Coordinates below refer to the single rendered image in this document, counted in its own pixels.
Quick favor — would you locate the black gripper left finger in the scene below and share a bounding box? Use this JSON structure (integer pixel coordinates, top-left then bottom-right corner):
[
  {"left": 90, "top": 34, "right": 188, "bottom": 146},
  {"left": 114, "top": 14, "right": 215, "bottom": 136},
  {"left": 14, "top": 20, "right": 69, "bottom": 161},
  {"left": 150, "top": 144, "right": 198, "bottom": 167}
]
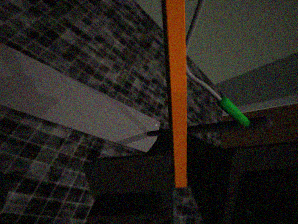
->
[{"left": 85, "top": 130, "right": 174, "bottom": 224}]

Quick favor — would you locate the orange vertical bar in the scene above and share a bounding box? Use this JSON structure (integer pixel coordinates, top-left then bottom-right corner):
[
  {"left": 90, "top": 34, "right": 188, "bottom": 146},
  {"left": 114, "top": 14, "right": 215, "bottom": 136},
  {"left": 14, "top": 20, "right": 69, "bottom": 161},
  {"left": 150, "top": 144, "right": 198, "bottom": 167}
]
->
[{"left": 161, "top": 0, "right": 187, "bottom": 188}]

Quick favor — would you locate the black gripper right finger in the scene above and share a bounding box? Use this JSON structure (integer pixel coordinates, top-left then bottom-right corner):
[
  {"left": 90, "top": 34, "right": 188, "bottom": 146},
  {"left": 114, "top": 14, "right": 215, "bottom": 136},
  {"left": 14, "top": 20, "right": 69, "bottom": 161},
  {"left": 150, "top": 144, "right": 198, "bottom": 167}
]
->
[{"left": 186, "top": 133, "right": 298, "bottom": 224}]

